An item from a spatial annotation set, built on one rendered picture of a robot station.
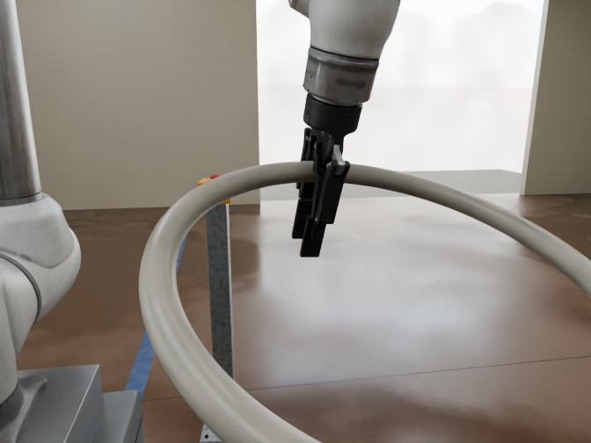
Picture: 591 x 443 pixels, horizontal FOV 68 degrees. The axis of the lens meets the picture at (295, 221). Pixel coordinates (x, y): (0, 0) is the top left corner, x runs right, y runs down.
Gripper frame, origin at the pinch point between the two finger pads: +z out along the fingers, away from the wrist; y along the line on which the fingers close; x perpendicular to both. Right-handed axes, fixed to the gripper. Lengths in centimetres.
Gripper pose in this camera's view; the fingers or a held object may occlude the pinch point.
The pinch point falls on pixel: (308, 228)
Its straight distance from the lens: 66.8
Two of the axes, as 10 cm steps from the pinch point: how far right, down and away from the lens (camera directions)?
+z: -1.6, 8.5, 4.9
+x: 9.6, 0.1, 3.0
